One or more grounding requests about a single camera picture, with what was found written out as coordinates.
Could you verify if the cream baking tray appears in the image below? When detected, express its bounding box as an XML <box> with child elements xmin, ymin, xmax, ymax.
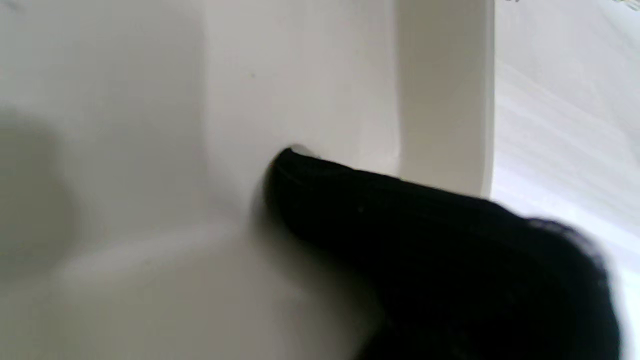
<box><xmin>0</xmin><ymin>0</ymin><xmax>496</xmax><ymax>360</ymax></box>

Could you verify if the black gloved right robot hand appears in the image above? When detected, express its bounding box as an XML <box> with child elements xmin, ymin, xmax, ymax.
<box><xmin>262</xmin><ymin>146</ymin><xmax>623</xmax><ymax>360</ymax></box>

